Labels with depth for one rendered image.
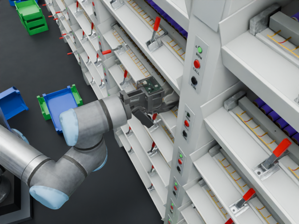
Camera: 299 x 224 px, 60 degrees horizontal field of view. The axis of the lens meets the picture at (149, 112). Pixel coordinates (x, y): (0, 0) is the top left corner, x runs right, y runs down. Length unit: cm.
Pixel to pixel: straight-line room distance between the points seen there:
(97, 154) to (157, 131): 32
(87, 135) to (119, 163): 108
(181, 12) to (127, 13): 39
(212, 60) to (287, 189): 26
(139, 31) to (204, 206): 58
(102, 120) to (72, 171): 16
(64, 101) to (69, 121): 139
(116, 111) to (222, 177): 32
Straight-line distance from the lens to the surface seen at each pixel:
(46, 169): 74
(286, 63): 43
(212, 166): 72
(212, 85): 51
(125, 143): 166
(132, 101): 70
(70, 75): 240
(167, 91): 79
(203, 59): 50
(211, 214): 88
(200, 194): 89
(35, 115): 216
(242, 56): 44
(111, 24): 116
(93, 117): 67
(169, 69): 68
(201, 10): 47
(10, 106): 223
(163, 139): 98
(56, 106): 205
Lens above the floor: 151
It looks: 49 degrees down
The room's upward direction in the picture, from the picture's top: straight up
